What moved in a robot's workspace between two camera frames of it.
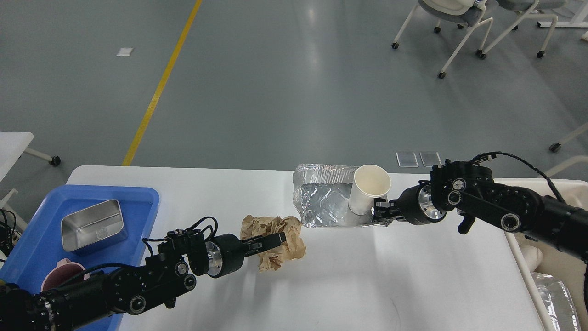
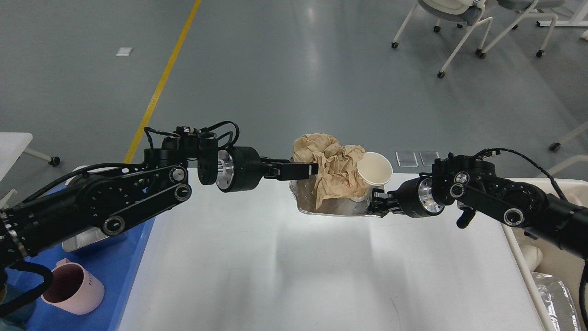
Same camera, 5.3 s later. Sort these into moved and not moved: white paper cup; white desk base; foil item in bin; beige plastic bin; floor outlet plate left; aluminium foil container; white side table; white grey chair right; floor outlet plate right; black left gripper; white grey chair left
Moved: aluminium foil container; white paper cup; black left gripper
Not moved: white grey chair left; foil item in bin; floor outlet plate right; floor outlet plate left; white desk base; white grey chair right; white side table; beige plastic bin
